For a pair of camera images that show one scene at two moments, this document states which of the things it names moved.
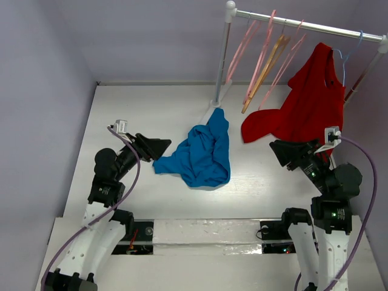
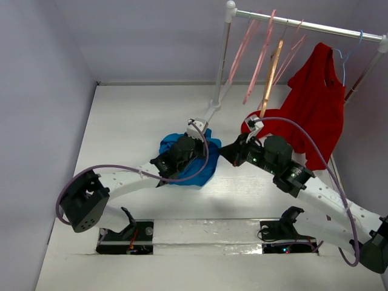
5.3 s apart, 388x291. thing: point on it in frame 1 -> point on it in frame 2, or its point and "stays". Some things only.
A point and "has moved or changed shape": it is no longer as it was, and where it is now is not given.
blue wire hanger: (345, 58) stays
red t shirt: (316, 102) stays
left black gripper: (148, 148) -> (200, 145)
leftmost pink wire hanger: (252, 28) stays
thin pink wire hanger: (292, 52) stays
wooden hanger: (283, 42) -> (274, 62)
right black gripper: (299, 156) -> (239, 150)
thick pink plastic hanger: (260, 59) stays
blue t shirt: (203, 160) has moved or changed shape
